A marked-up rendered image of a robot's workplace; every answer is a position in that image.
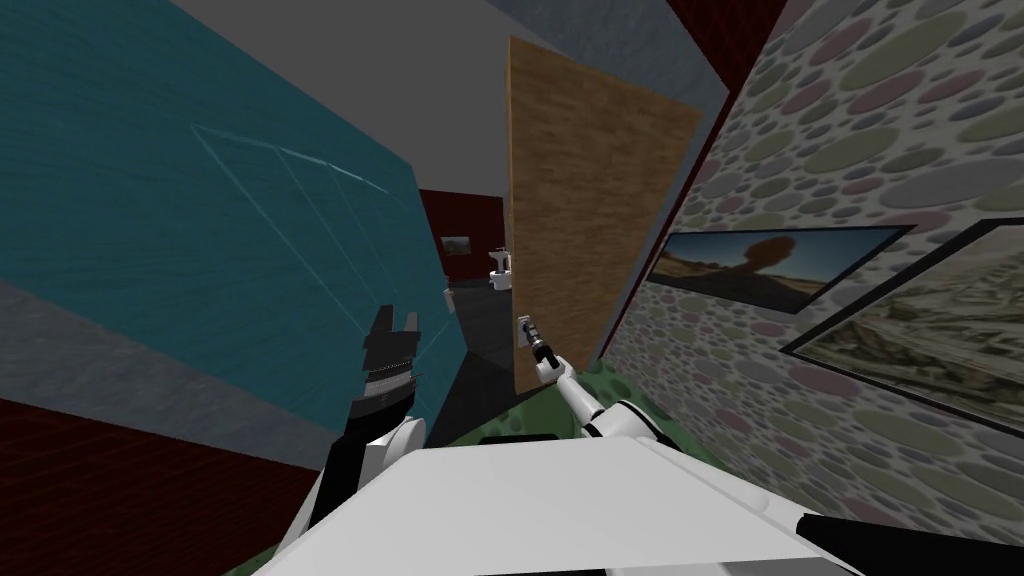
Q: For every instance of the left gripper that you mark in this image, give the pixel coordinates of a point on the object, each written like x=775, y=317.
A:
x=392, y=352

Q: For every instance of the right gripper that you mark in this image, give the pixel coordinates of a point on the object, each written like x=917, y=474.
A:
x=546, y=355

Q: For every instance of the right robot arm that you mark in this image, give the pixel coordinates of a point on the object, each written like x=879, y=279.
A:
x=588, y=408

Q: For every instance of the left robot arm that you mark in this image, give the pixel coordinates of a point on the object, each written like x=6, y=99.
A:
x=352, y=456

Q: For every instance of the small framed picture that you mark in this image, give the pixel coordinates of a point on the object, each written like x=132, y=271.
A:
x=455, y=246

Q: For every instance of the brown wooden door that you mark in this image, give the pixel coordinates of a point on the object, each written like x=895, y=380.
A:
x=592, y=208

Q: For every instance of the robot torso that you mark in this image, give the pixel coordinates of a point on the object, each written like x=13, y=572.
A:
x=544, y=512

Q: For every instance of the black-framed tree landscape picture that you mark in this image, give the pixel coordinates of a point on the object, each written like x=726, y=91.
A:
x=768, y=268

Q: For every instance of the black-framed pale landscape picture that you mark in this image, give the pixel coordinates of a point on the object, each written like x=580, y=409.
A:
x=936, y=336

